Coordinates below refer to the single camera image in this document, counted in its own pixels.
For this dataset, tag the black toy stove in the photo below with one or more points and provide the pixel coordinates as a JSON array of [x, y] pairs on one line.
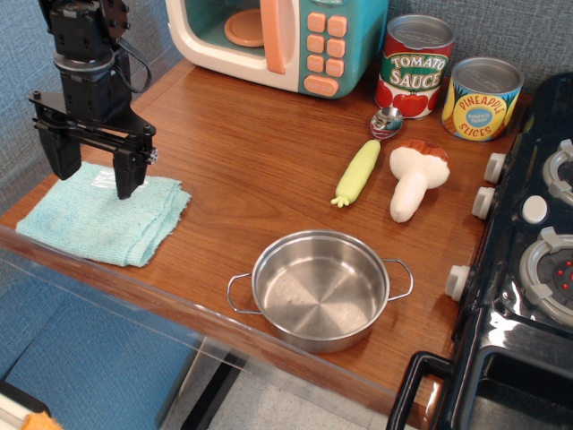
[[512, 362]]

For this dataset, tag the white stove knob middle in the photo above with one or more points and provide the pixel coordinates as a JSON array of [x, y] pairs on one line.
[[483, 202]]

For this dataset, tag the spoon with green handle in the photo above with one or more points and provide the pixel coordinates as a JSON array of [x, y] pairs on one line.
[[384, 124]]

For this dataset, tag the white stove knob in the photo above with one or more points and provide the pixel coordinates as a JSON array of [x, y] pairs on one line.
[[483, 202], [456, 281], [494, 167]]

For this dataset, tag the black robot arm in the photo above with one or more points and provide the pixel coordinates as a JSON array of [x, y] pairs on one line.
[[89, 38]]

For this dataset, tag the white brown plush mushroom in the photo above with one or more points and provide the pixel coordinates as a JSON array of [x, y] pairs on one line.
[[418, 167]]

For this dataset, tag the orange microwave turntable plate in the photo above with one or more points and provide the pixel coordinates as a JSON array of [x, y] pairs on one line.
[[244, 28]]

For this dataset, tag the teal toy microwave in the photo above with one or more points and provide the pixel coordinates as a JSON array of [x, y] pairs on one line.
[[317, 48]]

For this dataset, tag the white stove knob top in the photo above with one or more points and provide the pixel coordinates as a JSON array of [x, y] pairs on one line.
[[494, 167]]

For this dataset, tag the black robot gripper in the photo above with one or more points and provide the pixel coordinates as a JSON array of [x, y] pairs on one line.
[[96, 110]]

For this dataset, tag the pineapple slices can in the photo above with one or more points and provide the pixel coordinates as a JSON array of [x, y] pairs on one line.
[[481, 98]]

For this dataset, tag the orange fuzzy object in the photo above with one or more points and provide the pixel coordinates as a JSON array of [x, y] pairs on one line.
[[40, 421]]

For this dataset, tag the stainless steel pot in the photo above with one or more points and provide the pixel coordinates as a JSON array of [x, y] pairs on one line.
[[322, 291]]

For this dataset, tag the light blue folded towel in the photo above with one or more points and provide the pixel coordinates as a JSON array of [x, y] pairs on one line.
[[84, 217]]

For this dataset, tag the white stove knob bottom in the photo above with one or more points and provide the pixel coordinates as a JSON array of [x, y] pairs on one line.
[[456, 281]]

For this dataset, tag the clear acrylic barrier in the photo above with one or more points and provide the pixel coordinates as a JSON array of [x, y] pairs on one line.
[[94, 361]]

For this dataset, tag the tomato sauce can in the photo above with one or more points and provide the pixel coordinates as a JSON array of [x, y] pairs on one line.
[[415, 56]]

